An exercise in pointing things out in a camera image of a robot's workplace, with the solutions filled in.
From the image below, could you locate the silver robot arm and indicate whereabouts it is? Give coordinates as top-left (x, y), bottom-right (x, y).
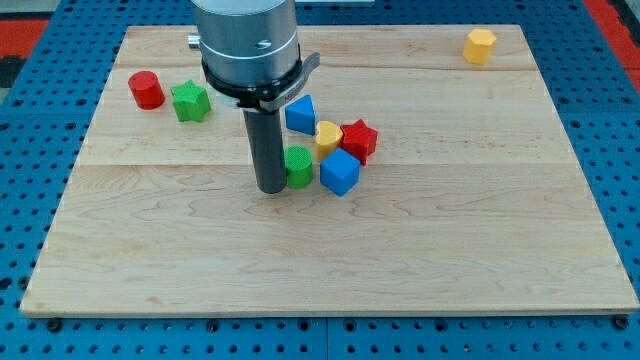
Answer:
top-left (192, 0), bottom-right (300, 87)

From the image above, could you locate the red star block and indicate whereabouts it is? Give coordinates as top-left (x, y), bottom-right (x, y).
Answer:
top-left (341, 119), bottom-right (378, 166)

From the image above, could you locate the blue triangle block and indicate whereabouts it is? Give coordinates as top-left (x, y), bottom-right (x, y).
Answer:
top-left (285, 95), bottom-right (316, 136)

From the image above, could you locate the green star block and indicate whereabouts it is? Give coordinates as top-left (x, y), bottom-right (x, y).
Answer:
top-left (170, 80), bottom-right (211, 123)

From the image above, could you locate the blue cube block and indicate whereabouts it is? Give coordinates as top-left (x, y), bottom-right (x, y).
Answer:
top-left (320, 148), bottom-right (361, 196)

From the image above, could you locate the green cylinder block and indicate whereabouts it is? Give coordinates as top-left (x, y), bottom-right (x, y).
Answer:
top-left (284, 145), bottom-right (313, 189)

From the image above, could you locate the yellow heart block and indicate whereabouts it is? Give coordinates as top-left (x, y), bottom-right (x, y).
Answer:
top-left (315, 121), bottom-right (343, 162)

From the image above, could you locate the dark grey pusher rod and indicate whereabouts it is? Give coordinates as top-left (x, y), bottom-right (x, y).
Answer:
top-left (243, 111), bottom-right (287, 194)

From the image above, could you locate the wooden board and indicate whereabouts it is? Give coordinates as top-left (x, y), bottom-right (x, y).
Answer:
top-left (21, 25), bottom-right (639, 318)

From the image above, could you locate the red cylinder block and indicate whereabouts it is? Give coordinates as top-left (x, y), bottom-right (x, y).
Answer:
top-left (128, 70), bottom-right (165, 110)

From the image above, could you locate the yellow hexagon block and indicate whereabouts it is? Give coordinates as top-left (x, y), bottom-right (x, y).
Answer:
top-left (462, 28), bottom-right (497, 65)

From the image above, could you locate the black clamp ring with lever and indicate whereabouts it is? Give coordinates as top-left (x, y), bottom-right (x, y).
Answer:
top-left (201, 51), bottom-right (321, 113)

